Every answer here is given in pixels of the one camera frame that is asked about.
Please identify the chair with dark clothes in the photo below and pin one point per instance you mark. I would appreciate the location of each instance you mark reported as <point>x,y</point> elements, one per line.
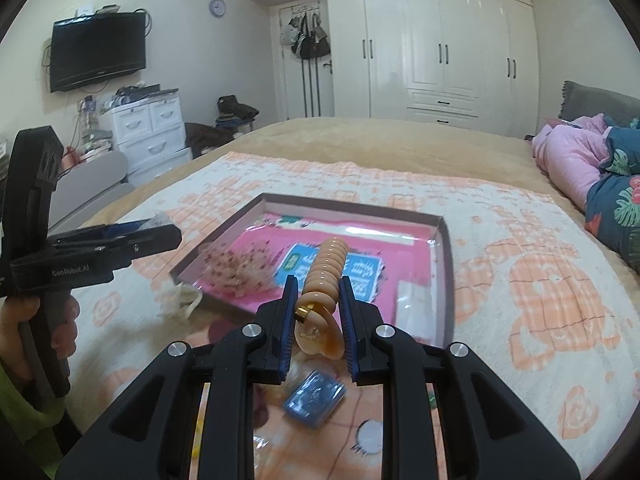
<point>237,110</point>

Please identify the person's left hand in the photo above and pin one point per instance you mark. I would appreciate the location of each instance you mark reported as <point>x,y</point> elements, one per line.
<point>65,325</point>

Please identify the small blue box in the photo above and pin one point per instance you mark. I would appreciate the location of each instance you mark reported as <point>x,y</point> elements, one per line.
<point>315,400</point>

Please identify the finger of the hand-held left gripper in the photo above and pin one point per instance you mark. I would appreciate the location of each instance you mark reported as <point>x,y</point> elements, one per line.
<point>125,230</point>
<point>150,245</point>

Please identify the sheer red-flowered scrunchie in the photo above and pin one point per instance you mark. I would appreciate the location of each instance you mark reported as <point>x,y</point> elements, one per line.
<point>235,267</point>

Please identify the person's left forearm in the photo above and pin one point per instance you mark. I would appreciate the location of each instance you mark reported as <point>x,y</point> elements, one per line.
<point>12,390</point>

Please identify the dark clothing pile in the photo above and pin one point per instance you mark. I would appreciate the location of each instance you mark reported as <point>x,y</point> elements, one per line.
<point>207,137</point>

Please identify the dark red hair claw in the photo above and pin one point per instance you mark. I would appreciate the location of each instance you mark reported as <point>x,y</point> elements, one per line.
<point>220,332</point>

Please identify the black wall television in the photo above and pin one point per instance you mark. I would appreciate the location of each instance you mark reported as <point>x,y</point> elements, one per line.
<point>97,50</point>

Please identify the grey quilted cover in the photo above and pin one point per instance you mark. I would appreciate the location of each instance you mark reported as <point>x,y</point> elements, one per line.
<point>595,100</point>

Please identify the white drawer cabinet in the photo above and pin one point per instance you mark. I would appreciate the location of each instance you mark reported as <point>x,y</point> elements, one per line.
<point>150,130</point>

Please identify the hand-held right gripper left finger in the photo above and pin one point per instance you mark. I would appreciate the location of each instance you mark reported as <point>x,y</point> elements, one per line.
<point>287,320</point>

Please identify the grey sofa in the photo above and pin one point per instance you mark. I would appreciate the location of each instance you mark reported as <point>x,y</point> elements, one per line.
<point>95,180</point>

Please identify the white hanging bag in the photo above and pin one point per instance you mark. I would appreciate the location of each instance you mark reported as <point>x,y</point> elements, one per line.
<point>286,34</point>

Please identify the blue floral quilt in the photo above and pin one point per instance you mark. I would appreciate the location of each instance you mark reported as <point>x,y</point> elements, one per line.
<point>617,195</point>

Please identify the peach and white blanket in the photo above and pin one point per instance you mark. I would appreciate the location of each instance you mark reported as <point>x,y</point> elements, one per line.
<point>525,310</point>

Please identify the blue printed card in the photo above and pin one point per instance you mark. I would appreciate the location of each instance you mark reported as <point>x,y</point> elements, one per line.
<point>365,275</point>

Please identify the black hanging bag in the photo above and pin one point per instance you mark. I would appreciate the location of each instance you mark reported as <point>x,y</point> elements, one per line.
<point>312,42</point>

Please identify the peach beaded hair clip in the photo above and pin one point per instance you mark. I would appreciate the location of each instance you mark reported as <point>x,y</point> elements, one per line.
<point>325,280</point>

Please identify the beige bed cover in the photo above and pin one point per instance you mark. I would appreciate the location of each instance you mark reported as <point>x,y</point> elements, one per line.
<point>400,145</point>

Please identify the white wardrobe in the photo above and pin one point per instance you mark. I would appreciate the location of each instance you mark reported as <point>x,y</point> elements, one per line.
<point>440,35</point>

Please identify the cream dotted hair clip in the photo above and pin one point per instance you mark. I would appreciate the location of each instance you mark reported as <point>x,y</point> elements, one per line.
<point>181,297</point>

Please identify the round wall clock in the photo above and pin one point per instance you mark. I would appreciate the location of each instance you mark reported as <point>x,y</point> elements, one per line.
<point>217,6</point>

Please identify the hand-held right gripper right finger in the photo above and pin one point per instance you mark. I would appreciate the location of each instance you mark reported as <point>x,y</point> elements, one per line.
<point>350,325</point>

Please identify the grey shallow cardboard box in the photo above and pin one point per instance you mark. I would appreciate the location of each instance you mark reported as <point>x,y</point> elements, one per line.
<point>445,270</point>

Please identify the pink clothes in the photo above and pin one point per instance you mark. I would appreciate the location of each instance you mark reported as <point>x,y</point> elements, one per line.
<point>570,155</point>

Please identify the pink paper sheet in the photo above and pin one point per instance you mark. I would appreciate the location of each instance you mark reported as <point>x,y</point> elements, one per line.
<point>400,237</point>

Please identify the white door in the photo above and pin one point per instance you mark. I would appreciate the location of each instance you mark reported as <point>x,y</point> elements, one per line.
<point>300,90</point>

